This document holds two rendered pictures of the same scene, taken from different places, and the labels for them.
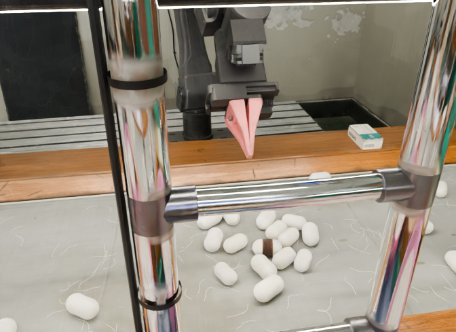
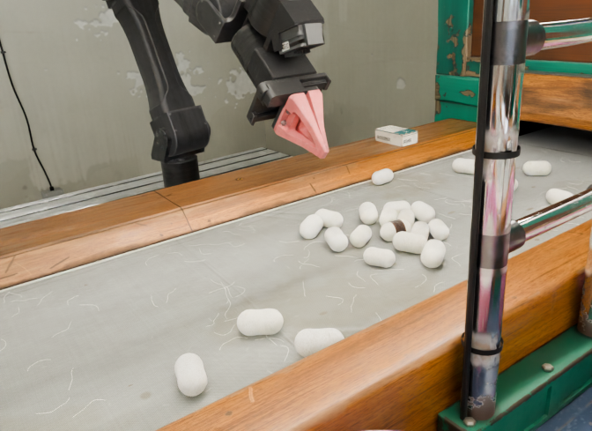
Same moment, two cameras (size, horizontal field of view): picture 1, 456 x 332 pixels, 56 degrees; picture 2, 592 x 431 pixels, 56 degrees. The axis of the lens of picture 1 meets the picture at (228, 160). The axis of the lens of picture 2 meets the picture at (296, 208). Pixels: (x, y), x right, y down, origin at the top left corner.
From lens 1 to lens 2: 30 cm
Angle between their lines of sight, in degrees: 24
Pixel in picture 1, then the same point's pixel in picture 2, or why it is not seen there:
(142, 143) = not seen: outside the picture
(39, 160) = (36, 228)
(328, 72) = (235, 144)
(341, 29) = (239, 92)
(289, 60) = not seen: hidden behind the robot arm
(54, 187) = (85, 249)
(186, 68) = (166, 103)
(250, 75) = (299, 67)
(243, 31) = (299, 11)
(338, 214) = (425, 197)
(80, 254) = (191, 295)
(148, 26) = not seen: outside the picture
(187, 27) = (157, 55)
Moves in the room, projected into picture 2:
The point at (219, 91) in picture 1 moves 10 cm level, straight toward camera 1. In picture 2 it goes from (276, 87) to (317, 98)
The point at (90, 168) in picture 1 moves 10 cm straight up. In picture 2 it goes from (121, 219) to (105, 133)
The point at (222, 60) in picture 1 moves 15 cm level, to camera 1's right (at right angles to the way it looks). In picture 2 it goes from (264, 55) to (368, 44)
